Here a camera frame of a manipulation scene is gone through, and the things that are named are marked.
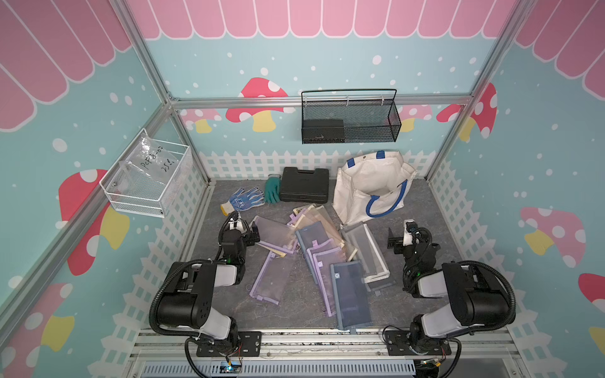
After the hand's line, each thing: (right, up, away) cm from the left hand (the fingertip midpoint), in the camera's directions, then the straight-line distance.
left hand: (244, 227), depth 94 cm
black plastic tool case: (+24, +18, +21) cm, 36 cm away
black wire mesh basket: (+44, +45, 0) cm, 63 cm away
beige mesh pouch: (+31, +5, +5) cm, 32 cm away
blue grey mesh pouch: (+25, -4, +1) cm, 26 cm away
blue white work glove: (-6, +11, +19) cm, 23 cm away
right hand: (+63, 0, -3) cm, 63 cm away
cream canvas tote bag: (+55, +18, +16) cm, 60 cm away
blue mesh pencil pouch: (+41, -24, -10) cm, 49 cm away
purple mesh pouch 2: (+12, -4, +9) cm, 15 cm away
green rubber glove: (+9, +16, +19) cm, 26 cm away
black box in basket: (+32, +37, -6) cm, 49 cm away
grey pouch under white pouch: (+51, -21, -8) cm, 56 cm away
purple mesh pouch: (+12, -20, -4) cm, 23 cm away
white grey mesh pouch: (+50, -13, -6) cm, 52 cm away
